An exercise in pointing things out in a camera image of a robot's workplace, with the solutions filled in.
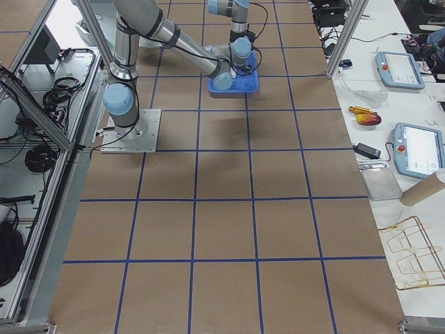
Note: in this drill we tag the blue plastic tray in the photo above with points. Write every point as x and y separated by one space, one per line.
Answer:
243 82

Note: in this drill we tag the near teach pendant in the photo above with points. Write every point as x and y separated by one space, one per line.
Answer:
418 151

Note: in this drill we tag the brass cylinder tool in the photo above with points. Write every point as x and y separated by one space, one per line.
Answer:
357 110

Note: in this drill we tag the teach pendant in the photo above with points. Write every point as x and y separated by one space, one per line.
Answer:
418 151
399 70

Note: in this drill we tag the toy mango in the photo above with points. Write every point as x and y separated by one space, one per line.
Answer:
368 119

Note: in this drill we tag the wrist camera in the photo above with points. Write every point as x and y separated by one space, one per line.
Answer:
250 35

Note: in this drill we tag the aluminium frame post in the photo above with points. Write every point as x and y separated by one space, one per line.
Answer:
349 27

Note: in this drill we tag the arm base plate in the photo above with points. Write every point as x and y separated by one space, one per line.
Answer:
142 138

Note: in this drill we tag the gold wire rack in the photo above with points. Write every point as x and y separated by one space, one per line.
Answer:
413 258

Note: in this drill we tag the far teach pendant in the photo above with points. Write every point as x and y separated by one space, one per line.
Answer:
399 70

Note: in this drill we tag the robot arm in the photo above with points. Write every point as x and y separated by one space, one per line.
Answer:
236 10
143 33

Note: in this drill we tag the cardboard tube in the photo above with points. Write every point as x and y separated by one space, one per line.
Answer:
425 188

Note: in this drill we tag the black power adapter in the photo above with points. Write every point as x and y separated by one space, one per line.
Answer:
366 151

